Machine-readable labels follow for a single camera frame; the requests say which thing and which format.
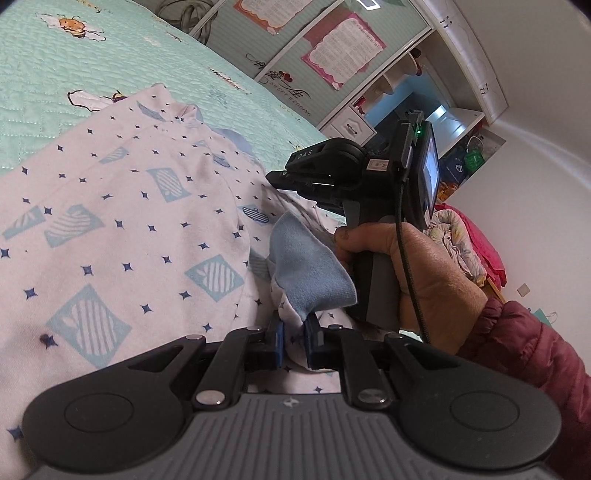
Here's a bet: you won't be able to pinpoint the white corner shelf unit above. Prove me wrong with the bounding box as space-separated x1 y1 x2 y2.
365 44 437 108

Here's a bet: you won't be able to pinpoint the person's right hand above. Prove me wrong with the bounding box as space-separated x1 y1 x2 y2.
335 225 488 356

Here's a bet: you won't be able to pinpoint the orange-bordered poster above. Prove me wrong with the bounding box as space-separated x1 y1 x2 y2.
233 0 315 34

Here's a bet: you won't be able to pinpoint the black cable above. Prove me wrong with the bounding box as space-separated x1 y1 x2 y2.
394 178 433 345

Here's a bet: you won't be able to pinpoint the hanging coloured bags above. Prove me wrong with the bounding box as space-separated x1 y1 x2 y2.
438 134 485 200

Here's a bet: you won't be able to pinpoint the white drawer cabinet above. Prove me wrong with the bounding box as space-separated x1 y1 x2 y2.
318 104 377 145

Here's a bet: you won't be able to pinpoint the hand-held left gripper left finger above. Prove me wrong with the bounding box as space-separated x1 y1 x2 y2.
122 314 284 411

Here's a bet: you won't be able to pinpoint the sliding-door wardrobe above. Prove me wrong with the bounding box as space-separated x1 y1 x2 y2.
134 0 505 136

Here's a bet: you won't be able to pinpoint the white room door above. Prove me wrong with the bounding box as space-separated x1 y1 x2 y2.
425 104 485 158

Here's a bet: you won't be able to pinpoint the white blue-patterned long-sleeve shirt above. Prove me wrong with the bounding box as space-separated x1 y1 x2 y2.
0 83 361 480

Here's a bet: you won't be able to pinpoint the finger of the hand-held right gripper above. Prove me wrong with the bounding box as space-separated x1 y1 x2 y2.
265 168 347 213

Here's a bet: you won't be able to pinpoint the grey coiled hoops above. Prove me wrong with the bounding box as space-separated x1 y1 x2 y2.
157 0 220 45

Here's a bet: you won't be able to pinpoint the pink-bordered poster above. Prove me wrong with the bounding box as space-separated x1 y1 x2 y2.
301 13 387 91

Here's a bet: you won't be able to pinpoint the red blanket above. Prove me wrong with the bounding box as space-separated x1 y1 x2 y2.
444 205 507 288

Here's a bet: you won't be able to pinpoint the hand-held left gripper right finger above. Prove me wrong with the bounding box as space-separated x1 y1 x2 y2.
302 314 467 411

